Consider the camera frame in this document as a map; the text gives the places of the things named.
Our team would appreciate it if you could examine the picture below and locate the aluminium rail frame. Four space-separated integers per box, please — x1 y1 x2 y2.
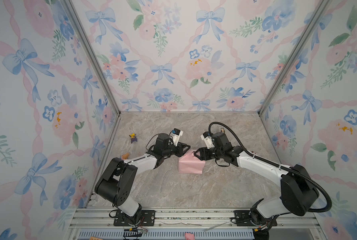
65 208 327 240

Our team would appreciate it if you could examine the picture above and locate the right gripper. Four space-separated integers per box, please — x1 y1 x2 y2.
193 147 224 162

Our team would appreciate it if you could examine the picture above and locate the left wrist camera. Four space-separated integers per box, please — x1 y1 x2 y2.
171 128 183 147

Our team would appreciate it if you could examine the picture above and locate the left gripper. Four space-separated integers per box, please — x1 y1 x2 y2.
162 142 191 159

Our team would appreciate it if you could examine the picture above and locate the orange toy figure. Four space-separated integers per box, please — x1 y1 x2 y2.
121 153 130 160

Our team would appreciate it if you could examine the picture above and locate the purple wrapping paper sheet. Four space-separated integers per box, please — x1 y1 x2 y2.
178 150 205 175

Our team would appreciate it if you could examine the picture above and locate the black corrugated cable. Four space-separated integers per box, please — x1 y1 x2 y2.
208 121 333 213

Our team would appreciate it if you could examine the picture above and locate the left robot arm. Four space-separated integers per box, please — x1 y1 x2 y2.
94 131 191 226

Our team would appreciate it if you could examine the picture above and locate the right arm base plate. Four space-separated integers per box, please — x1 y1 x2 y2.
231 210 278 228

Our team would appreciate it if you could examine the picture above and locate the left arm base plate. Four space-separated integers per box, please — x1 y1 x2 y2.
113 210 156 227

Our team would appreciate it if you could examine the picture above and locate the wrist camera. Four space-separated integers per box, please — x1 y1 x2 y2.
171 128 183 147
201 132 214 149

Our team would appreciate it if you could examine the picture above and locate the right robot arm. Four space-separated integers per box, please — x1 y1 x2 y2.
194 132 319 226

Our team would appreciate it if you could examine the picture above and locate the yellow purple toy figure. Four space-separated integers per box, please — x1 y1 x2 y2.
129 134 138 144

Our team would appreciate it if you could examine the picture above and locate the pink object on rail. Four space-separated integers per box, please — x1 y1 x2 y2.
185 233 196 240

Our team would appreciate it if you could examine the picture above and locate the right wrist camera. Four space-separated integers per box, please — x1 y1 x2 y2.
201 132 214 149

